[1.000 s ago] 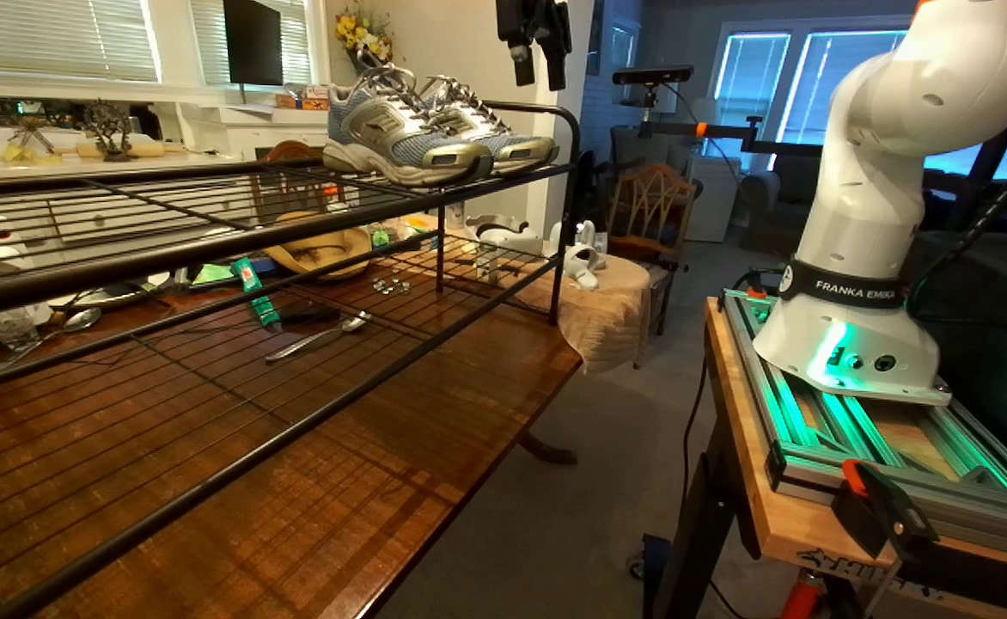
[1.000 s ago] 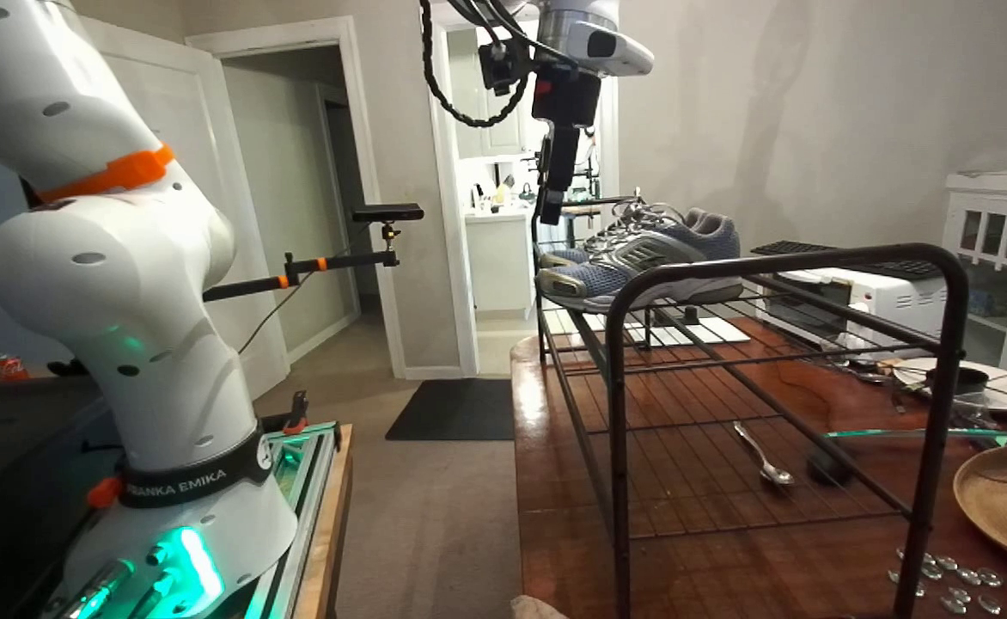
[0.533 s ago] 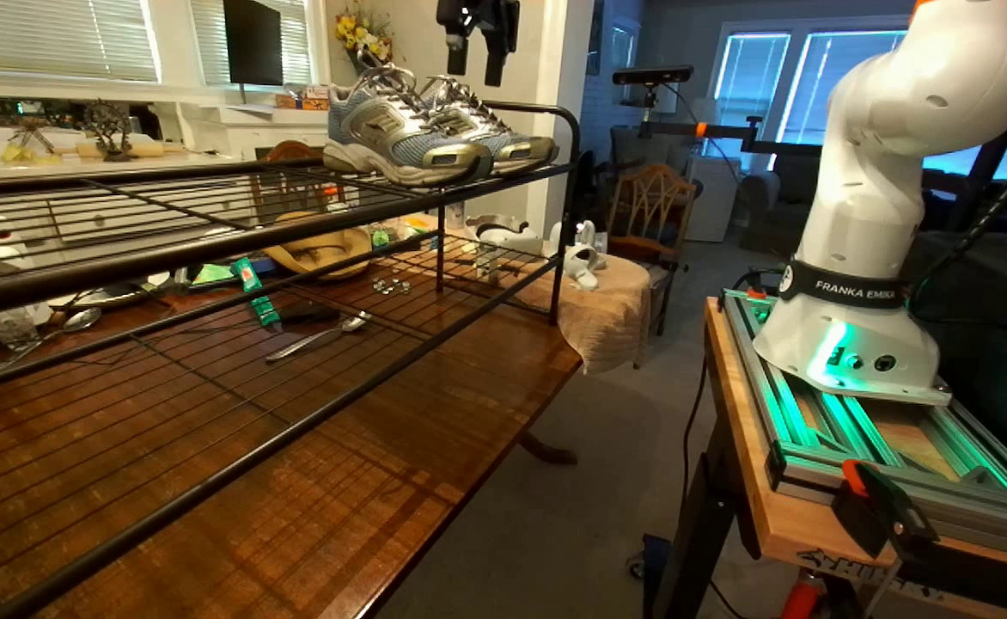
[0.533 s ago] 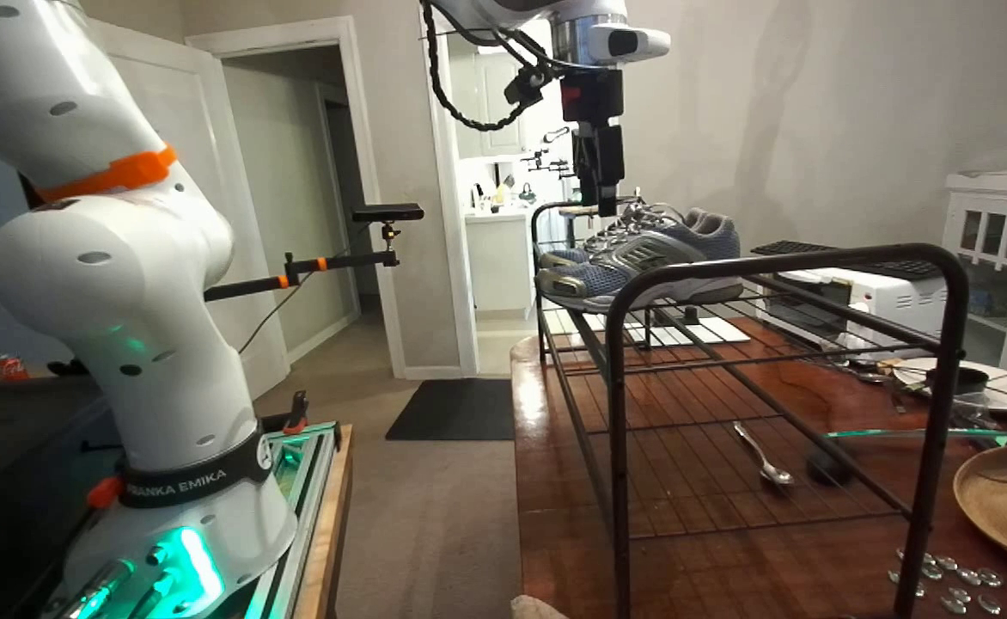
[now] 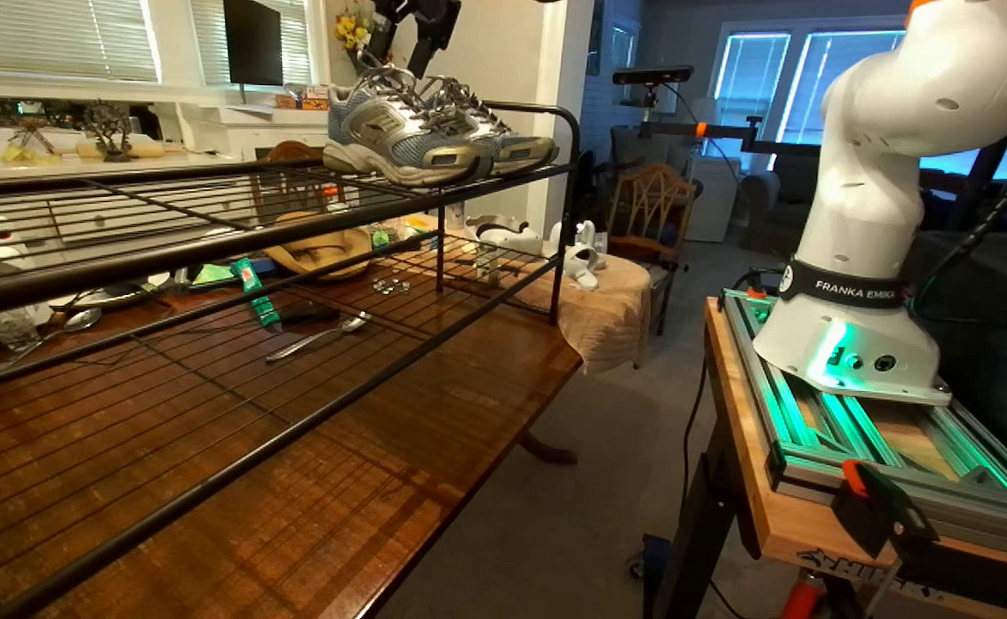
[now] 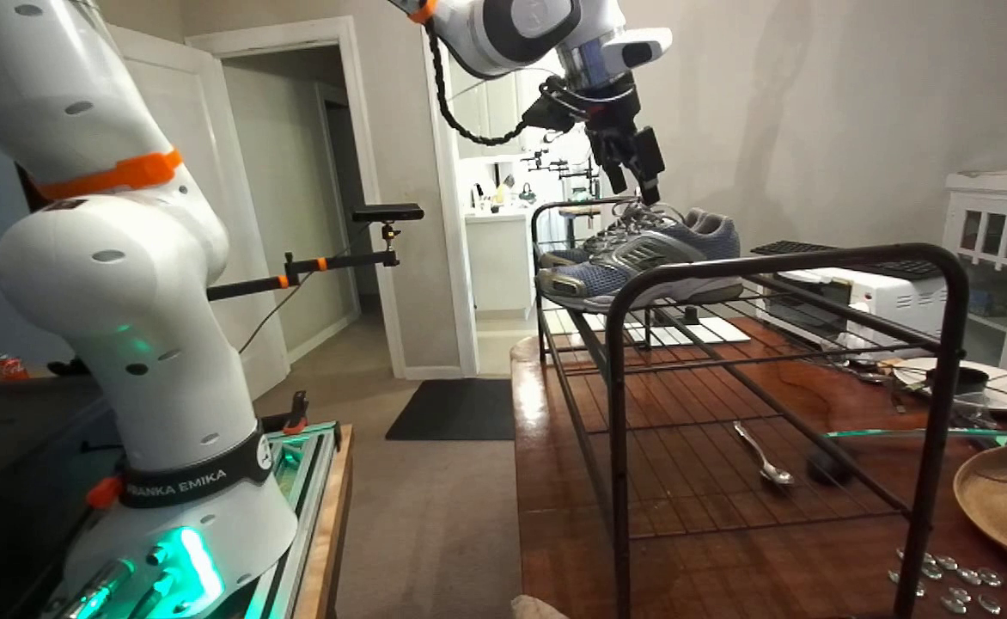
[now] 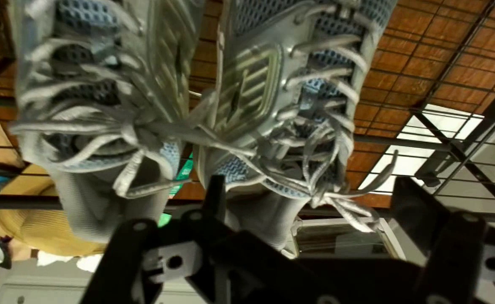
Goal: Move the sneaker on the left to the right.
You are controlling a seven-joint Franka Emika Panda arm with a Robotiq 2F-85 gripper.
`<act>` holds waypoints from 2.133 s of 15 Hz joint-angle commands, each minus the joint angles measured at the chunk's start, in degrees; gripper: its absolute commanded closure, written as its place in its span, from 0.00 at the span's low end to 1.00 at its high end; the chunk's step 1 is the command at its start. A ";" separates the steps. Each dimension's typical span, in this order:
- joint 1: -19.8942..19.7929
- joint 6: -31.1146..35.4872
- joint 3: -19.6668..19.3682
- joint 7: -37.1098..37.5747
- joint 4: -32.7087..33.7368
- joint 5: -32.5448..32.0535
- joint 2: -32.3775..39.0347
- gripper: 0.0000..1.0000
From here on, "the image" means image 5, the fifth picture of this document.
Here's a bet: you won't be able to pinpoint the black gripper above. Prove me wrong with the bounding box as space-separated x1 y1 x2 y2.
369 0 465 79

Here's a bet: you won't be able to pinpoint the silver blue mesh sneaker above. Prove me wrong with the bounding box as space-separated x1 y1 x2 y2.
321 69 483 188
426 72 562 180

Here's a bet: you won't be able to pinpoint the yellow flower bunch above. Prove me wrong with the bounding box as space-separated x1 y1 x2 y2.
333 6 379 55

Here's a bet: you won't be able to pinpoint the orange shelf items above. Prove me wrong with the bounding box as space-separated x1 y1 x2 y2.
271 79 333 117

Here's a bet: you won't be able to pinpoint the black flat monitor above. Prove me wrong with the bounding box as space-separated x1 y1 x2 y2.
220 0 288 90

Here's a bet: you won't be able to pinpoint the white device with black band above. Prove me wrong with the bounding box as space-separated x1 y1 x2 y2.
474 219 562 262

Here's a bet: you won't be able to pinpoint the clear glass gems cluster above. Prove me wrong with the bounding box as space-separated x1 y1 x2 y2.
369 267 417 300

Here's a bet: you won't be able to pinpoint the white looped plastic device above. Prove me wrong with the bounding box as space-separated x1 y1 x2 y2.
562 216 612 292

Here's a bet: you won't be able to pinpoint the carved wooden chair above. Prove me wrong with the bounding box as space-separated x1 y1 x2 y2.
601 158 700 336

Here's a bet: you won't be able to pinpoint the green white tube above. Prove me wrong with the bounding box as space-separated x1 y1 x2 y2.
230 255 288 336

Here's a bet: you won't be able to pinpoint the green crumpled wrapper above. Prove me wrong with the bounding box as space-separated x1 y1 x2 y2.
186 262 239 292

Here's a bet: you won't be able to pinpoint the silver metal spoon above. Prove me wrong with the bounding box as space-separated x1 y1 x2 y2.
262 309 379 369

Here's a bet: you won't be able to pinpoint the dark plant figurine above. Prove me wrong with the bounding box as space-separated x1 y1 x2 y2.
79 101 143 166

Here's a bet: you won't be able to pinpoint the bright glass window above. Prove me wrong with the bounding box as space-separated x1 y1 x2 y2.
710 31 794 132
778 27 910 149

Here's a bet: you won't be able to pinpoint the white window blind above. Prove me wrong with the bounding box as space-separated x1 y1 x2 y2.
0 0 164 81

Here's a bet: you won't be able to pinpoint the clear plastic wrapper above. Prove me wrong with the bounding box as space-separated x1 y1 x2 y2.
0 300 105 356

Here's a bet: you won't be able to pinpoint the wooden workbench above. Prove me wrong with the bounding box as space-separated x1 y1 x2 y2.
651 288 1007 619

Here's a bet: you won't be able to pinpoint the black orange clamp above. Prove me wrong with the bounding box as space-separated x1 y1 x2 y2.
827 458 942 560

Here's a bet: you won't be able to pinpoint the black camera bar on stand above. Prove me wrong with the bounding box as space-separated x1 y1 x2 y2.
608 61 699 151

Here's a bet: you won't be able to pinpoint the black metal wire rack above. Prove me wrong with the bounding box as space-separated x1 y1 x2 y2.
0 101 583 619

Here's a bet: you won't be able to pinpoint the aluminium extrusion base frame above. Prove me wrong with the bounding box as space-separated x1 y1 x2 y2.
717 285 1007 544

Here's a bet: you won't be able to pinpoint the red clamp handle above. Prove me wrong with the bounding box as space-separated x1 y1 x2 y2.
779 570 840 619

